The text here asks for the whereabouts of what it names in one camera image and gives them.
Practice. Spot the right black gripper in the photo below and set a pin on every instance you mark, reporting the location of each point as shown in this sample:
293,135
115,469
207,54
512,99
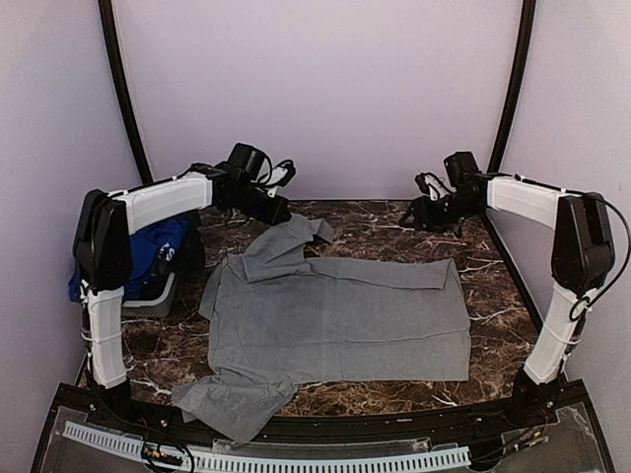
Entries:
423,215

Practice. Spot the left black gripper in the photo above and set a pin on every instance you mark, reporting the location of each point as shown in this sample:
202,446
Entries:
273,217

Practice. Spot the grey button shirt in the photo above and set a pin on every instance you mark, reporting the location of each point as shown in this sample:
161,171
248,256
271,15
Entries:
279,319

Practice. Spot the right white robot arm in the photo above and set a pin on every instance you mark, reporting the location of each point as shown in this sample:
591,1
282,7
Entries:
582,252

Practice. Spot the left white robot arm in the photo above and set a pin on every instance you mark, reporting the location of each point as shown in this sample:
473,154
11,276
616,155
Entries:
246,181

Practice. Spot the grey laundry basket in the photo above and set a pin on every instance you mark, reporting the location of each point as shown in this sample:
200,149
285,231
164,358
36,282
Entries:
158,307

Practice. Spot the black garment in basket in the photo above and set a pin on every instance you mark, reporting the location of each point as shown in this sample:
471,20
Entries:
185,254

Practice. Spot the blue printed t-shirt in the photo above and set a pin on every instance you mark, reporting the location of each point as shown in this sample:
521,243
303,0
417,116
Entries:
154,252

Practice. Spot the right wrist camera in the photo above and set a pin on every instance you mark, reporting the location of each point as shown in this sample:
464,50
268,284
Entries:
431,186

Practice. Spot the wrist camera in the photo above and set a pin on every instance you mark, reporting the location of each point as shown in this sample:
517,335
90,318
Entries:
280,175
431,186

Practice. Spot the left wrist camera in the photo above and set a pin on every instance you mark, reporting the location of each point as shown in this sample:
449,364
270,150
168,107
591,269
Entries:
280,175

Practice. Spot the right black frame post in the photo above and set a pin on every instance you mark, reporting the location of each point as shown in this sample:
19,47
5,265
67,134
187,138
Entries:
514,87

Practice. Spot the black frame post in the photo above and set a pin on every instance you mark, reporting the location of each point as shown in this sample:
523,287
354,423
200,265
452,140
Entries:
514,87
117,72

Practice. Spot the black curved front rail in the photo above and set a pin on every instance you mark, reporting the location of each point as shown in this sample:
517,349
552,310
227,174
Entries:
470,422

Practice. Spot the left black frame post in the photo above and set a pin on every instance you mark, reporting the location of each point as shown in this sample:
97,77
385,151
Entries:
117,72

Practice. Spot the white slotted cable duct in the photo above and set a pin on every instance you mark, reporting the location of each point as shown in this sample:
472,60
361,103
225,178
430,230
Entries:
205,460

